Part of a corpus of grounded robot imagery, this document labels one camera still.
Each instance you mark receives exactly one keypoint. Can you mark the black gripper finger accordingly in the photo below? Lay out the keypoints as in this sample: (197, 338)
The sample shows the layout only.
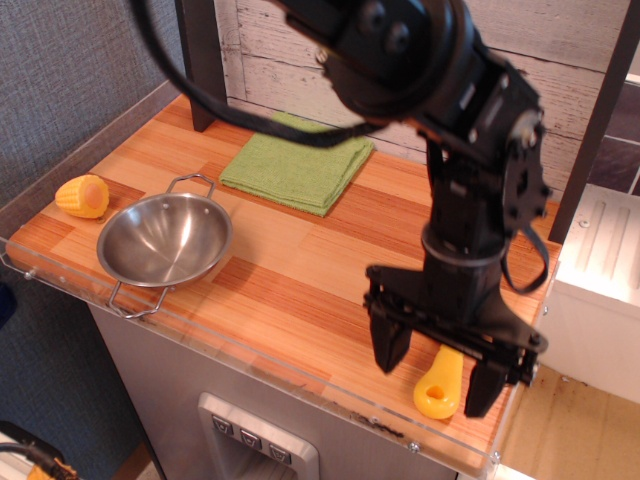
(391, 336)
(487, 381)

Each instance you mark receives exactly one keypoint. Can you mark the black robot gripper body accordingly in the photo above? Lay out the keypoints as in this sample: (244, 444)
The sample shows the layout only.
(455, 299)

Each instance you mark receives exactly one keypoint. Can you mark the orange handled toy knife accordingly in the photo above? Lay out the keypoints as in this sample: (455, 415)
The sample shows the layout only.
(438, 392)

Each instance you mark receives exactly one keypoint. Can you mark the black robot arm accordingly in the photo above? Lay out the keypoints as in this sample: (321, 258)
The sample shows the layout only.
(424, 63)

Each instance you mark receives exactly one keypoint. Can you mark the white toy sink unit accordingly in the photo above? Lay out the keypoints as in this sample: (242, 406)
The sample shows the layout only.
(591, 316)

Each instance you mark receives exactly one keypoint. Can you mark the green folded cloth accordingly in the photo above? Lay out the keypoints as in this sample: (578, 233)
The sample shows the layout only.
(302, 177)

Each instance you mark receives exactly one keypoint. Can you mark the silver dispenser button panel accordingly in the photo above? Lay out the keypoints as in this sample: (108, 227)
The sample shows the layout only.
(245, 446)

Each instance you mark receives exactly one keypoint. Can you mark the grey toy fridge cabinet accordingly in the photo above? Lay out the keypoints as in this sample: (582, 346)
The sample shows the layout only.
(164, 380)

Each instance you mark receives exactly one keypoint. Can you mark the yellow toy corn cob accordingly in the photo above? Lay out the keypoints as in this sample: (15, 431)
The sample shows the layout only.
(85, 196)

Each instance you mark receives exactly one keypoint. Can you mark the orange black object bottom left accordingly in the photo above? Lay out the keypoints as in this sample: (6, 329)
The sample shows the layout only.
(46, 466)

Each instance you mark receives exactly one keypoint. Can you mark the clear acrylic table guard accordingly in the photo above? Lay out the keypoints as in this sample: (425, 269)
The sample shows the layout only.
(469, 446)

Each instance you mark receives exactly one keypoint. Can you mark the dark right shelf post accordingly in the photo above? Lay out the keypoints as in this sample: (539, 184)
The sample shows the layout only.
(604, 106)

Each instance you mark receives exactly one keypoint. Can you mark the dark shelf post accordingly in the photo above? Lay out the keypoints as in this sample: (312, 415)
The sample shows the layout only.
(604, 106)
(201, 48)

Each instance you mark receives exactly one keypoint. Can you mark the stainless steel two-handled bowl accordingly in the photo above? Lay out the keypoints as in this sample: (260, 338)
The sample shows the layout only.
(165, 240)

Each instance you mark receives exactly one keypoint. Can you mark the dark left shelf post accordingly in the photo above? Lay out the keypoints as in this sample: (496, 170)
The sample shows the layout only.
(201, 48)

